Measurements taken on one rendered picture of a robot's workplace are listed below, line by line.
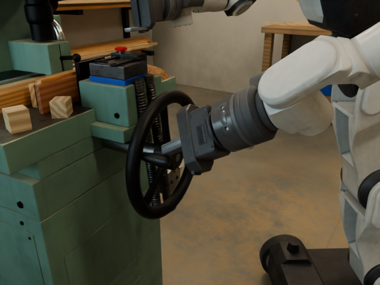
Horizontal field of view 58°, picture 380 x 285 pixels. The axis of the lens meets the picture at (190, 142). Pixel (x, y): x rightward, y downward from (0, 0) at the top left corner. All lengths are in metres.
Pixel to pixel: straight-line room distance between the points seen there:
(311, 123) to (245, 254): 1.28
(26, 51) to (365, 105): 0.83
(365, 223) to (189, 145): 0.70
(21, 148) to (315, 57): 0.52
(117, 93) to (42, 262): 0.41
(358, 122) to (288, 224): 1.09
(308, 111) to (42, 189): 0.53
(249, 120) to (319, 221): 1.58
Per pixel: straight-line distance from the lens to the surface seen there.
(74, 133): 0.79
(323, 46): 0.48
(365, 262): 1.30
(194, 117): 0.58
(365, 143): 1.05
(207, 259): 1.70
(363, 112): 0.97
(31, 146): 0.72
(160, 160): 0.63
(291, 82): 0.47
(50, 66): 0.88
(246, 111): 0.51
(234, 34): 4.22
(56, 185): 0.78
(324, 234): 1.96
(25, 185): 0.76
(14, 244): 0.91
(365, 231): 1.17
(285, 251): 1.47
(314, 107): 0.51
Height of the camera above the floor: 1.14
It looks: 24 degrees down
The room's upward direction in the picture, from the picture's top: straight up
